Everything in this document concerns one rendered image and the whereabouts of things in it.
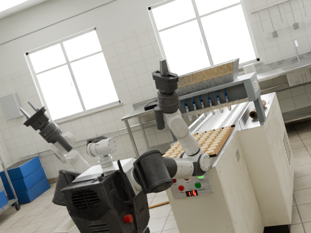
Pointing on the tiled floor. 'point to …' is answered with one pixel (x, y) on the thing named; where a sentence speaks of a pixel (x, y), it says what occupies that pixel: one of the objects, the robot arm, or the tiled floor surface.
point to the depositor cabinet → (267, 163)
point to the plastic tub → (67, 228)
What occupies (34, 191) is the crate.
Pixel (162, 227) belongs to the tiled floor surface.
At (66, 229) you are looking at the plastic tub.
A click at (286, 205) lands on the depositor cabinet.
